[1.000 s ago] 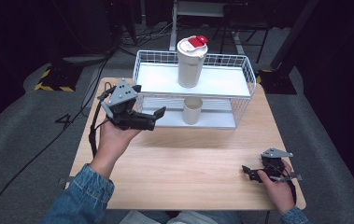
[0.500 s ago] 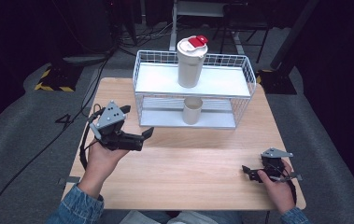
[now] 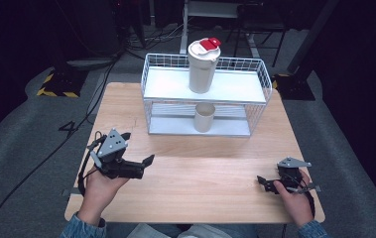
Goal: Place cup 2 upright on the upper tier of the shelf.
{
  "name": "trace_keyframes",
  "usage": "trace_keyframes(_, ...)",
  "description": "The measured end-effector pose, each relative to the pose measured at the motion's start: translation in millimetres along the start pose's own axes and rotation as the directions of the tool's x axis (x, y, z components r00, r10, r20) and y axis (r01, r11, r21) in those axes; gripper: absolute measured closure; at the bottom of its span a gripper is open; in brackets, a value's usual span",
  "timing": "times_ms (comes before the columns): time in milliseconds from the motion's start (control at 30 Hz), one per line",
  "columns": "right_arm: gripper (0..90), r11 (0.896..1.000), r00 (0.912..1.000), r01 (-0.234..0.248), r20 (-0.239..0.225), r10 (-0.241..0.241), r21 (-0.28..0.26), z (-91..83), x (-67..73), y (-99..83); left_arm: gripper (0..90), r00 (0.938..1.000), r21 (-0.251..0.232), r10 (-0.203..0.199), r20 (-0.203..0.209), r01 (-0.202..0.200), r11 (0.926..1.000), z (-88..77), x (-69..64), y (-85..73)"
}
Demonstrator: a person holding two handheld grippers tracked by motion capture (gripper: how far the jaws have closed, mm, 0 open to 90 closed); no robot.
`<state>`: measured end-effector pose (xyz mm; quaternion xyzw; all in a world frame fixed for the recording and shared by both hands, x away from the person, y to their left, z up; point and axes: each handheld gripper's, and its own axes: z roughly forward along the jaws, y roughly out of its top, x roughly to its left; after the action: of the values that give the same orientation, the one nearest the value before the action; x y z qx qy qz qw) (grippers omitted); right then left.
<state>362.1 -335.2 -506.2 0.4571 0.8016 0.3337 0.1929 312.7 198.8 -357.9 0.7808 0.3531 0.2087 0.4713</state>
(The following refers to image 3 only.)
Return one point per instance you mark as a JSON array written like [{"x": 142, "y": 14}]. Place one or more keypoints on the person's left hand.
[{"x": 101, "y": 191}]

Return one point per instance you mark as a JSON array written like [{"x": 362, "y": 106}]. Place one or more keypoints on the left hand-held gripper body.
[{"x": 112, "y": 148}]

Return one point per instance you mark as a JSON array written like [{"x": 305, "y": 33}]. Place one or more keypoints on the beige tumbler with red lid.
[{"x": 202, "y": 72}]

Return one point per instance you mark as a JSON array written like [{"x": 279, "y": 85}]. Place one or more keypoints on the person's lap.
[{"x": 192, "y": 231}]

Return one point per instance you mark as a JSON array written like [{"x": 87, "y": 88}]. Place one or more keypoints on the beige cup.
[{"x": 204, "y": 122}]

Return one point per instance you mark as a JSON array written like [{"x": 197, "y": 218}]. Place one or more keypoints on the black chair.
[{"x": 258, "y": 20}]

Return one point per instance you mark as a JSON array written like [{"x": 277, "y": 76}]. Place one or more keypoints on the white metal stand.
[{"x": 184, "y": 33}]

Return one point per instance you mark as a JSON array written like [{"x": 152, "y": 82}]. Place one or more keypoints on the black slanted post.
[{"x": 311, "y": 33}]

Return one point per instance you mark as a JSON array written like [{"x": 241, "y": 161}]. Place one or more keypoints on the black yellow striped stand base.
[
  {"x": 63, "y": 82},
  {"x": 294, "y": 87}
]

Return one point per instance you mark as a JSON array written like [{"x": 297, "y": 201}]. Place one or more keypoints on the person's right hand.
[{"x": 296, "y": 205}]

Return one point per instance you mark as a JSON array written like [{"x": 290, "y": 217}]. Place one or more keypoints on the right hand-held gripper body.
[{"x": 291, "y": 172}]

